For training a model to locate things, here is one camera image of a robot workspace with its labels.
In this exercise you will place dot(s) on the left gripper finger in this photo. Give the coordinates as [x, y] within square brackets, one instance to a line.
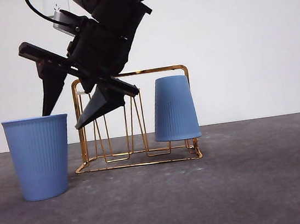
[51, 89]
[101, 107]

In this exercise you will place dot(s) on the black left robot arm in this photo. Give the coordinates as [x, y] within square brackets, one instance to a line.
[120, 13]

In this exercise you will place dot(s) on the white wall socket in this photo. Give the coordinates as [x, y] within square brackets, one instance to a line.
[61, 2]

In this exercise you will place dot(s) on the pale grey camera box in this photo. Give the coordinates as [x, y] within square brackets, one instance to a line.
[64, 21]

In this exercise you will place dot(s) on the blue ribbed plastic cup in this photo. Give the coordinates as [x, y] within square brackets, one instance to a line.
[39, 159]
[174, 108]

